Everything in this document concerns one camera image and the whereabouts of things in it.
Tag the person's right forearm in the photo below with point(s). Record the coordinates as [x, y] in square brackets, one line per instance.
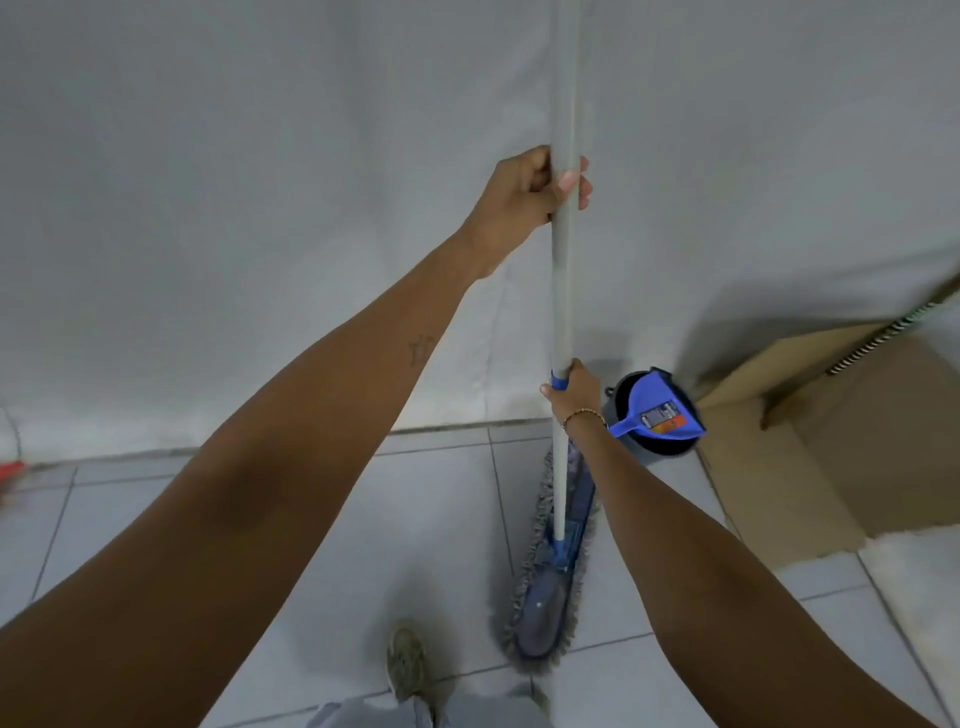
[690, 555]

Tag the brown cardboard sheet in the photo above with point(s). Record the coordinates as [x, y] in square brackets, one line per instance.
[847, 450]

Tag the white fabric backdrop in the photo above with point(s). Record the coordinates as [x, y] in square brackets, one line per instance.
[225, 150]

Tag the blue dustpan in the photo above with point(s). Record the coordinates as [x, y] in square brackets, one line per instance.
[660, 412]

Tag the red plastic object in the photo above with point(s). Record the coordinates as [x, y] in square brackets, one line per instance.
[9, 472]

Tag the person's right fingers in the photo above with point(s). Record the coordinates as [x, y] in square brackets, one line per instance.
[556, 384]

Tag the person's left forearm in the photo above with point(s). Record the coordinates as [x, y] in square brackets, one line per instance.
[262, 480]

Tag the person's left thumb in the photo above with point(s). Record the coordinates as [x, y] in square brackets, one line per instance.
[561, 181]

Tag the dark grey bucket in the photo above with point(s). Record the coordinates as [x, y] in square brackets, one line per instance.
[660, 448]

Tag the person's grey shoe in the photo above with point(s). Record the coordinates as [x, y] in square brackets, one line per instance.
[409, 664]

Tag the person's left hand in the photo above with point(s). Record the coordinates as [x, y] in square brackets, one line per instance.
[510, 199]

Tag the person's right hand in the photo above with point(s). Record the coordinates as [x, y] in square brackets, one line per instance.
[581, 394]

